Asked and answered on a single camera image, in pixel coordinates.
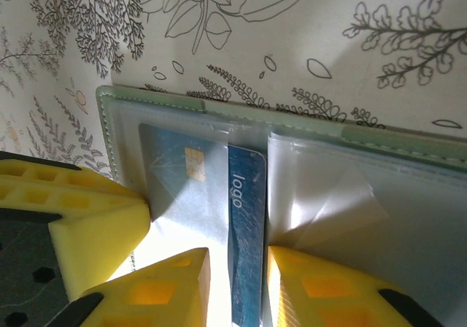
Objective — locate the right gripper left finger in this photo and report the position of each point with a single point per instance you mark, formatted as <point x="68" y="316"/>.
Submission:
<point x="153" y="294"/>

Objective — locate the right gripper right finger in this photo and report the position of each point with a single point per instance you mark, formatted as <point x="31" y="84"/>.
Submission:
<point x="328" y="298"/>

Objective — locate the floral tablecloth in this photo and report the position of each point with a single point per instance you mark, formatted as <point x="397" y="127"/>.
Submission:
<point x="255" y="31"/>

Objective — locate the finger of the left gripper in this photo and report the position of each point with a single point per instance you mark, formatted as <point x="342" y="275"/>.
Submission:
<point x="98" y="239"/>
<point x="44" y="173"/>

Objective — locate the blue credit card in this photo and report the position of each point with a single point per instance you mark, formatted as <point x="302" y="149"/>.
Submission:
<point x="248" y="203"/>

